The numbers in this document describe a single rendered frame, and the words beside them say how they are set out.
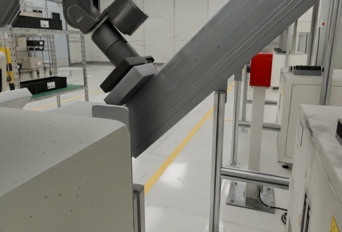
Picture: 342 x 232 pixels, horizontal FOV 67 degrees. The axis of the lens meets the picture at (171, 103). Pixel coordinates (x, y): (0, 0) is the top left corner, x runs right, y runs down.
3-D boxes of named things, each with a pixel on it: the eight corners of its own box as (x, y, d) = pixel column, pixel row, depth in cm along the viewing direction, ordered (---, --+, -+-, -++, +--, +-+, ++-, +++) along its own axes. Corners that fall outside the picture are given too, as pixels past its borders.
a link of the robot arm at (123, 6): (79, 13, 60) (63, 13, 51) (111, -26, 57) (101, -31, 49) (117, 51, 62) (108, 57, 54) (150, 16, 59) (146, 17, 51)
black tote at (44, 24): (14, 28, 222) (12, 14, 219) (-1, 28, 227) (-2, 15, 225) (62, 30, 274) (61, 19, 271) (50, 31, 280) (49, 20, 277)
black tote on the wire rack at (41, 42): (34, 46, 628) (33, 39, 625) (23, 46, 635) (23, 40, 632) (45, 46, 665) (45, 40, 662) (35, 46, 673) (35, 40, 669)
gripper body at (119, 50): (157, 61, 60) (136, 37, 60) (136, 65, 50) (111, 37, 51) (139, 80, 62) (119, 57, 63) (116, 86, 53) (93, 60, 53)
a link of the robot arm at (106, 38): (96, 39, 60) (83, 36, 55) (116, 17, 59) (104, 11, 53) (116, 61, 60) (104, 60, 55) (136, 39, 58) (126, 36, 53)
